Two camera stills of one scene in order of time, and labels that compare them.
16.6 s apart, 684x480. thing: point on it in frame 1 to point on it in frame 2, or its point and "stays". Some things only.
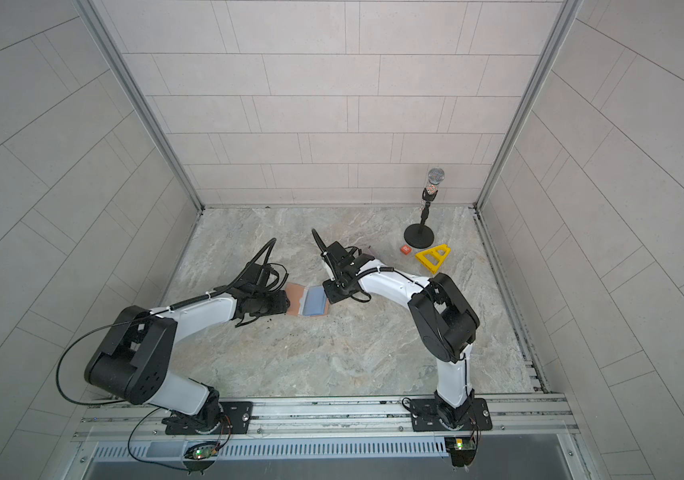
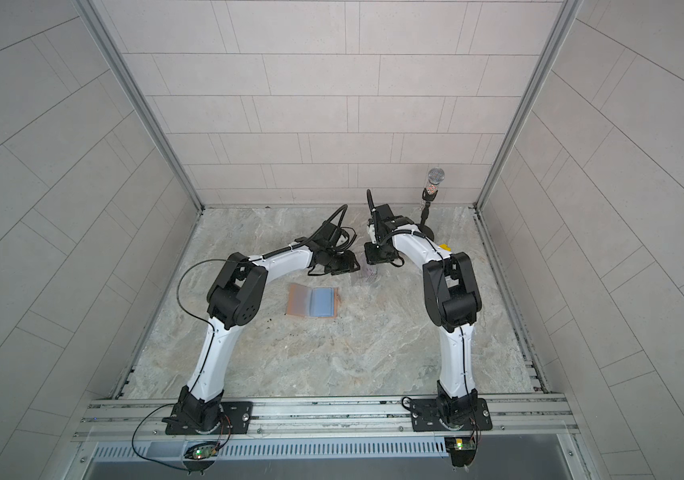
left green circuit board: (202, 451) stays
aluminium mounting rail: (519, 418) stays
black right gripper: (332, 296) to (372, 256)
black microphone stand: (421, 236) stays
